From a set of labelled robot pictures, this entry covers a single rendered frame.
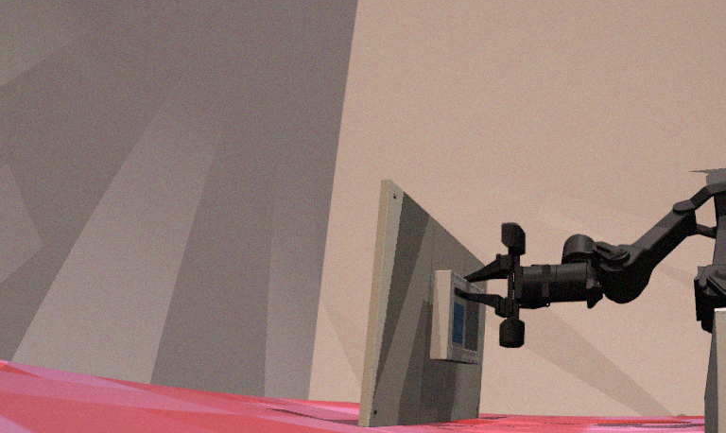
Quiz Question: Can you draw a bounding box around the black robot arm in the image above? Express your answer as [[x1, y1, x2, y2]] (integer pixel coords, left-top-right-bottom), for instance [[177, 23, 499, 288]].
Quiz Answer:
[[556, 181, 726, 334]]

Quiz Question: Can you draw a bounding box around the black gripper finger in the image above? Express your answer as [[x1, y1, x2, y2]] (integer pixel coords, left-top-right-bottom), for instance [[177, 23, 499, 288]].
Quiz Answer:
[[463, 253, 508, 283], [459, 293, 505, 318]]

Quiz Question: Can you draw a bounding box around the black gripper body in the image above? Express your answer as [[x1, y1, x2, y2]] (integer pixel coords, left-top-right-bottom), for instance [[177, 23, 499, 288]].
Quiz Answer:
[[499, 222, 558, 348]]

